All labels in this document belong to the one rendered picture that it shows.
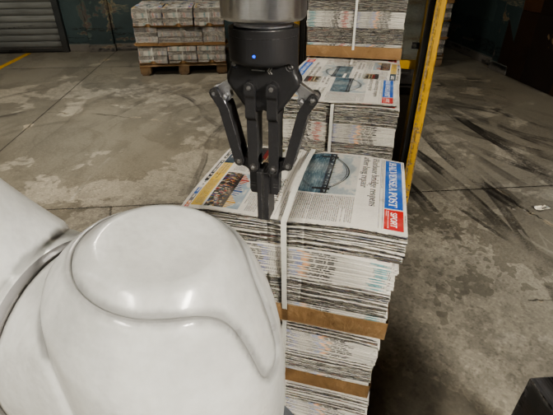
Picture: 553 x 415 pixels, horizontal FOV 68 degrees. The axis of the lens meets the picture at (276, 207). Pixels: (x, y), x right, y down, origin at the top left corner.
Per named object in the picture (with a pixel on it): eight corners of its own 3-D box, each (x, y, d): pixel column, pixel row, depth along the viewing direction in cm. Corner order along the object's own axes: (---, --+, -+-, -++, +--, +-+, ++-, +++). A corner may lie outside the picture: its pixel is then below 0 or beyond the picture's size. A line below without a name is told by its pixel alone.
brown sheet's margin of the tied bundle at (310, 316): (297, 323, 76) (299, 306, 74) (320, 235, 100) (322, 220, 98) (385, 341, 73) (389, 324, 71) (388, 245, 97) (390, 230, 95)
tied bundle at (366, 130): (267, 170, 132) (267, 100, 120) (287, 137, 156) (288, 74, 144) (388, 184, 124) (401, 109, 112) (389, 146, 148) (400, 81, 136)
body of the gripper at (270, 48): (309, 19, 45) (306, 102, 50) (236, 16, 47) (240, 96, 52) (295, 30, 39) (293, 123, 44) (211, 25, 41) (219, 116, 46)
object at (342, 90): (267, 100, 120) (267, 95, 120) (288, 75, 144) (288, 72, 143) (396, 109, 113) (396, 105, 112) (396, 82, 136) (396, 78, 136)
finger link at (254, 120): (255, 83, 45) (243, 81, 45) (255, 174, 50) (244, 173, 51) (265, 74, 48) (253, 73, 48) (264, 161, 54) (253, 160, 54)
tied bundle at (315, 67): (287, 136, 156) (288, 74, 144) (304, 111, 180) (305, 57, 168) (389, 146, 148) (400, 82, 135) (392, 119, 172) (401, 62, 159)
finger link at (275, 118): (272, 75, 48) (284, 75, 47) (275, 163, 53) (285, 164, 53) (263, 84, 44) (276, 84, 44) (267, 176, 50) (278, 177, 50)
